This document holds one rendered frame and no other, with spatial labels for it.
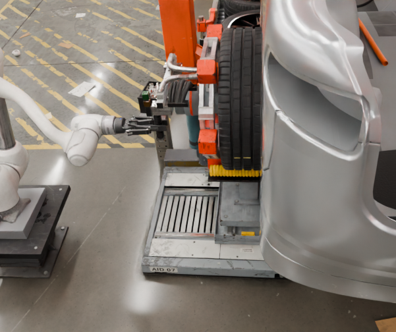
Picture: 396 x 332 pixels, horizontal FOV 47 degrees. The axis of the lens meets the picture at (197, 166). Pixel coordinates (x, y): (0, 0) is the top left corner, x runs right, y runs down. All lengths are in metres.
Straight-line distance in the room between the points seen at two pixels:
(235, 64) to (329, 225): 0.92
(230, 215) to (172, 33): 1.02
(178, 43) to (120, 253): 1.21
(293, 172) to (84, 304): 1.66
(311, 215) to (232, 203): 1.38
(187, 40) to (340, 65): 1.65
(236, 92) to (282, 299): 1.11
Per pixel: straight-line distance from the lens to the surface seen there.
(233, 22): 3.85
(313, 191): 1.14
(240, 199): 2.54
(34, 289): 2.70
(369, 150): 1.04
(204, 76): 1.87
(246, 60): 1.91
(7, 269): 2.83
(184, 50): 2.57
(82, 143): 2.04
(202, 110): 1.92
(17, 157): 2.60
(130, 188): 3.05
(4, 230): 2.54
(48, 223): 2.56
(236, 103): 1.86
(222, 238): 2.49
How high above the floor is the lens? 2.05
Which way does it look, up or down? 41 degrees down
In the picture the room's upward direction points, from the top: 6 degrees counter-clockwise
